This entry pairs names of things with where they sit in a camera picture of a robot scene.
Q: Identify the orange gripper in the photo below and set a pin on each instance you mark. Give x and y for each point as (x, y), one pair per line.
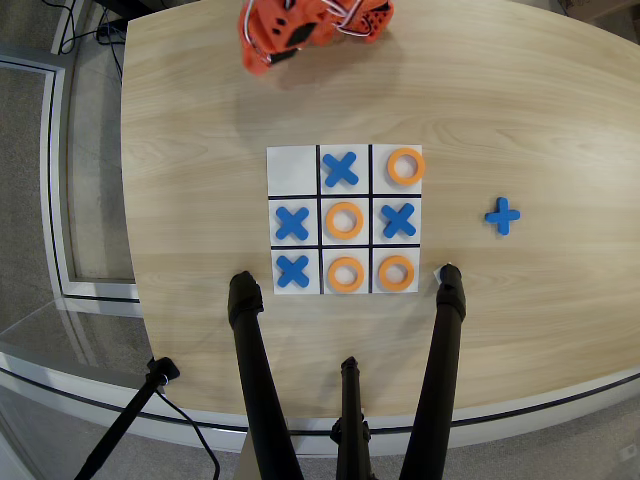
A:
(256, 56)

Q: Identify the cardboard box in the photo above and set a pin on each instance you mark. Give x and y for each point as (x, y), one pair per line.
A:
(600, 7)

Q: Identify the white tic-tac-toe board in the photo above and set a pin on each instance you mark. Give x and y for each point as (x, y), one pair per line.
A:
(292, 165)

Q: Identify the blue cross piece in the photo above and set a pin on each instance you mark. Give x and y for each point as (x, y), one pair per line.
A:
(398, 220)
(340, 170)
(293, 271)
(502, 216)
(292, 223)

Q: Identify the small white tag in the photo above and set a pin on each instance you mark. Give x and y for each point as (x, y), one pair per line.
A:
(436, 274)

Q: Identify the thin black tripod leg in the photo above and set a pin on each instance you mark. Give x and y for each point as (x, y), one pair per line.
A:
(351, 400)

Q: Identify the black stand pole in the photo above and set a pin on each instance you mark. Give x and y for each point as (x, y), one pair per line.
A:
(125, 420)

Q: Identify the grey metal floor frame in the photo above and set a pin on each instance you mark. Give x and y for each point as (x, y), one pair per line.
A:
(55, 200)

